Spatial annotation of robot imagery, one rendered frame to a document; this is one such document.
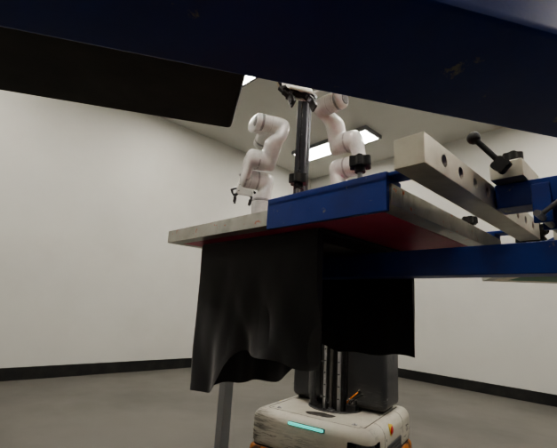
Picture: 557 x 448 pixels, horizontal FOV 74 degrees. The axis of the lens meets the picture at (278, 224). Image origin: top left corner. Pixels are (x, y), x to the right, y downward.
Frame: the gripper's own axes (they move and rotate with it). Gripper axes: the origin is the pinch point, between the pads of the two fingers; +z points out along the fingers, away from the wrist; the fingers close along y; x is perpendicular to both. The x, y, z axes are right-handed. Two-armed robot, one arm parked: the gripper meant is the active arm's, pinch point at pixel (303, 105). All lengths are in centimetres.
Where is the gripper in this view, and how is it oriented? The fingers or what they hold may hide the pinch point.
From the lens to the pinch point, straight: 143.2
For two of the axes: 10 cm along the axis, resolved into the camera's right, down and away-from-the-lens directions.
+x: -4.1, 5.7, 7.1
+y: 8.7, 0.3, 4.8
